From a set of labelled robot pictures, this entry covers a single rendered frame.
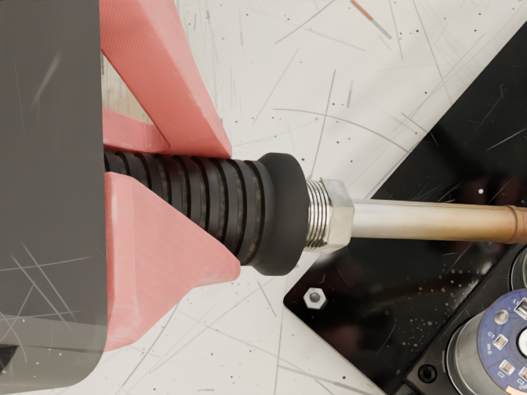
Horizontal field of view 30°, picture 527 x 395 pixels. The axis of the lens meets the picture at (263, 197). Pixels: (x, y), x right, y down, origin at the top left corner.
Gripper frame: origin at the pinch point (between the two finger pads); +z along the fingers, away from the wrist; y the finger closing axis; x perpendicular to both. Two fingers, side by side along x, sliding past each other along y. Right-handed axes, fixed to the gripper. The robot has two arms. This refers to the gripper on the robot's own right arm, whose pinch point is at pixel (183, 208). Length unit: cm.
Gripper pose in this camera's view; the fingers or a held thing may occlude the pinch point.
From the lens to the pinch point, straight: 18.8
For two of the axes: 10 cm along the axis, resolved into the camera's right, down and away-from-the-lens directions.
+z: 5.0, 1.9, 8.4
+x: -8.6, 1.9, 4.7
